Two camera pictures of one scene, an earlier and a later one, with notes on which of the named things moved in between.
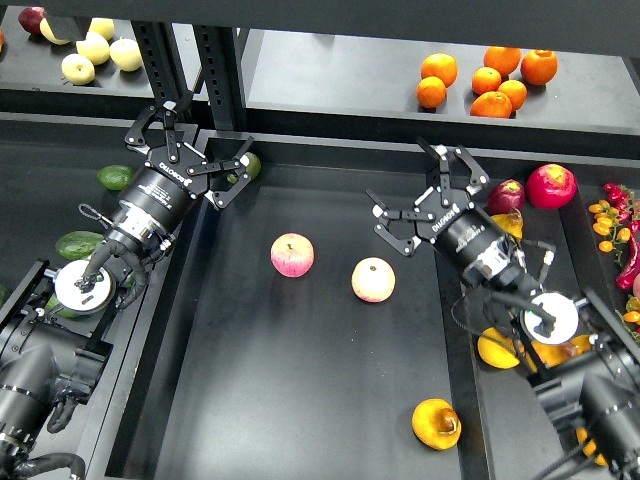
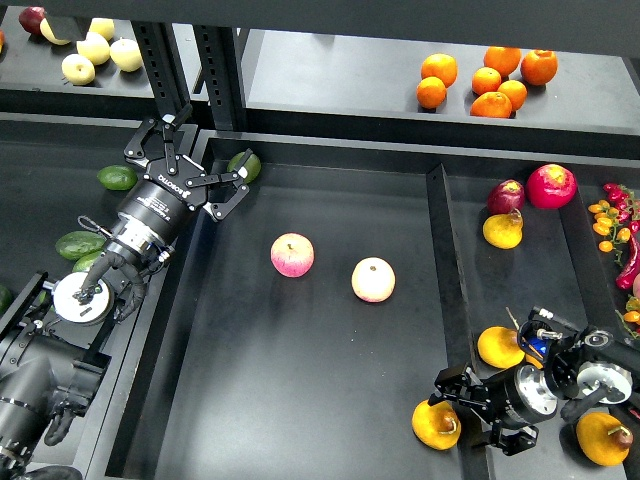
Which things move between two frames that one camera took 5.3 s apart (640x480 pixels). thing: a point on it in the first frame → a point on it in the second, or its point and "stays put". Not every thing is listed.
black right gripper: (449, 218) → (519, 396)
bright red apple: (551, 185) stays put
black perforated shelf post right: (220, 63) stays put
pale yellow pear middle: (94, 47) stays put
